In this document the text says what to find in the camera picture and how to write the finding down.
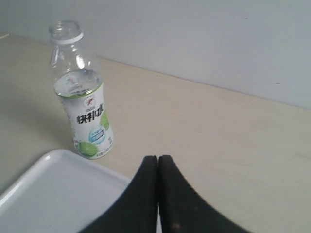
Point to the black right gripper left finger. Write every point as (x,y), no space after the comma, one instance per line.
(136,210)

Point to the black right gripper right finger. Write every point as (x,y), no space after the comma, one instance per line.
(182,209)

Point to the clear plastic drink bottle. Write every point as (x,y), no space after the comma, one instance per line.
(80,88)

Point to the white rectangular plastic tray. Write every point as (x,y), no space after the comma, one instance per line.
(61,193)

